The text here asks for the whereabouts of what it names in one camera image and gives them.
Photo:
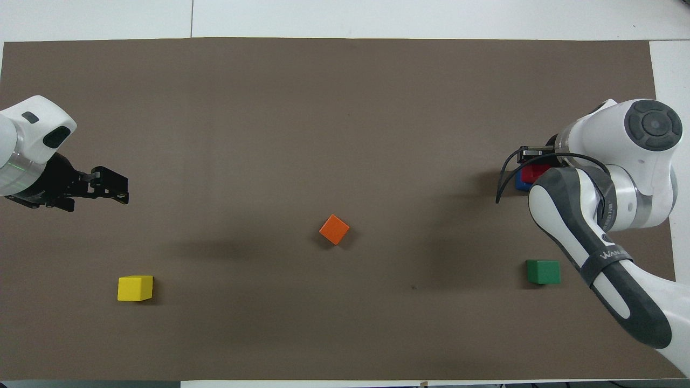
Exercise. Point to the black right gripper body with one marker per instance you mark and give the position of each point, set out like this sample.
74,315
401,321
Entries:
552,148

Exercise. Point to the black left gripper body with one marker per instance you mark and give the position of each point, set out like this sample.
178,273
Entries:
59,180

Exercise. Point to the red cube block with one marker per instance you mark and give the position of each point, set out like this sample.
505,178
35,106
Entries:
535,172

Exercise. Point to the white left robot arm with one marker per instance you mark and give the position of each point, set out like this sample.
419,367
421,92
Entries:
27,140

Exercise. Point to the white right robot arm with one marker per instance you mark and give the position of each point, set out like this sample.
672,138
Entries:
620,161

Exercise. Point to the blue cube block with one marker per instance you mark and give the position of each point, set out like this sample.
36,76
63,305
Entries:
521,184

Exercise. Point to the yellow cube block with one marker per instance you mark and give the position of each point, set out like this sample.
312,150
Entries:
135,288

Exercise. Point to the green cube block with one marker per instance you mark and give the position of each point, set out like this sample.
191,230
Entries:
543,272

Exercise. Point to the orange cube block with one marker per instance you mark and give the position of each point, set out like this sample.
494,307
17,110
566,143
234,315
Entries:
334,229

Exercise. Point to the brown paper mat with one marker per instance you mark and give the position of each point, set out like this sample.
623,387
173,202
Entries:
323,108

